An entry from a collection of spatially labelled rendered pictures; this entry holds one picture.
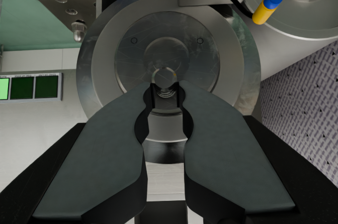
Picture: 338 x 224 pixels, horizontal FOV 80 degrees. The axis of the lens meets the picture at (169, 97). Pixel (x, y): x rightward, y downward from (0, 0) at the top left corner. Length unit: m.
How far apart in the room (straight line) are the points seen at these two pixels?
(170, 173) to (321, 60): 0.36
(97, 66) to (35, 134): 0.43
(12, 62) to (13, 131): 3.21
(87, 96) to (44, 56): 3.39
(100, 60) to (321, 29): 0.18
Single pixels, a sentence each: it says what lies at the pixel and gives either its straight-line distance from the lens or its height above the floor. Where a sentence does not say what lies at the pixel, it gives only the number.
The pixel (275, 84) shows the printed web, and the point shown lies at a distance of 0.39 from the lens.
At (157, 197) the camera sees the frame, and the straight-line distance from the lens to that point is 0.51.
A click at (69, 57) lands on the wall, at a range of 3.36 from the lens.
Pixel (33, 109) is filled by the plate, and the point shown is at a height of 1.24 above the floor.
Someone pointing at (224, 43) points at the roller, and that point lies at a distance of 0.16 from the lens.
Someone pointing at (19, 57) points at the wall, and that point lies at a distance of 3.76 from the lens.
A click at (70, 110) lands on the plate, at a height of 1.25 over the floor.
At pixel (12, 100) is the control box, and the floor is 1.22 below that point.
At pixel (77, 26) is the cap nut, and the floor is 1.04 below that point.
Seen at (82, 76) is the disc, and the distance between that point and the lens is 0.18.
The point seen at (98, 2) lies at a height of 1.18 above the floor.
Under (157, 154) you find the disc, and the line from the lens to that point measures 0.16.
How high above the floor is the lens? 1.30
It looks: 9 degrees down
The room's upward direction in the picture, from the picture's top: 178 degrees clockwise
